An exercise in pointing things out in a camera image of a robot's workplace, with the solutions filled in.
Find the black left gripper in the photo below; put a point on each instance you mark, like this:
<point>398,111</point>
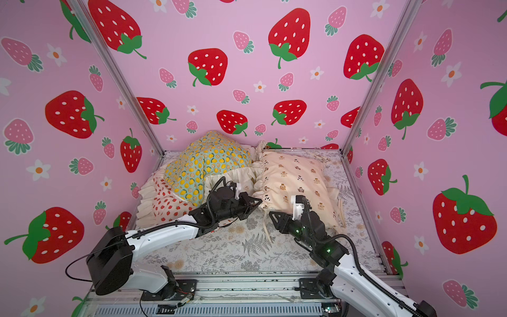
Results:
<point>245,201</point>

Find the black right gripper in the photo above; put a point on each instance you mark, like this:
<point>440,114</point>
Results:
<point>290,224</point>

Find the cream animal print pillow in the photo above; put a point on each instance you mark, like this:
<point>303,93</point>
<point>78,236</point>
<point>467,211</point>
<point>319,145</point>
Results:
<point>285,175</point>

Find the lemon print teal pillow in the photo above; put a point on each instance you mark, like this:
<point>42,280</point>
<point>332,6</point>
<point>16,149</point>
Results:
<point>213,154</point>

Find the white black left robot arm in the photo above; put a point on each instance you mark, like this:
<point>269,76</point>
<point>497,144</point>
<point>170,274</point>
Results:
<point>114,264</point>

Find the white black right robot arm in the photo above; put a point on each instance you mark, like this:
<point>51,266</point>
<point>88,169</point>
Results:
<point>342,275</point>

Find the fern print bed sheet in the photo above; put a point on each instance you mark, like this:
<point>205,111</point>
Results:
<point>254,245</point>

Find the red strawberry print pillow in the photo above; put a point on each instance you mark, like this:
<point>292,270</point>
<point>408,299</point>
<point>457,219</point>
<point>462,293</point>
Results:
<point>159,203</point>

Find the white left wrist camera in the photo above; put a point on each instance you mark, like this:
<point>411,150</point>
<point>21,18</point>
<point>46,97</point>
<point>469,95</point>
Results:
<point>238,190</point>

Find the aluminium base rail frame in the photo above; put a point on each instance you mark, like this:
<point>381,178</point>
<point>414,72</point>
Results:
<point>228,294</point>

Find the aluminium right corner post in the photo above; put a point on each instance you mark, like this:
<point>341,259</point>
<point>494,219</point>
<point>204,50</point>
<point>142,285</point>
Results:
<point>406,19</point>

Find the aluminium corner post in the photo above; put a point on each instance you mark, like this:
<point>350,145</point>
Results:
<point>406,19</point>
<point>81,10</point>

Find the aluminium left corner post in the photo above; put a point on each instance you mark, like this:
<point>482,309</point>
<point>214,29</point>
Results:
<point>81,10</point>

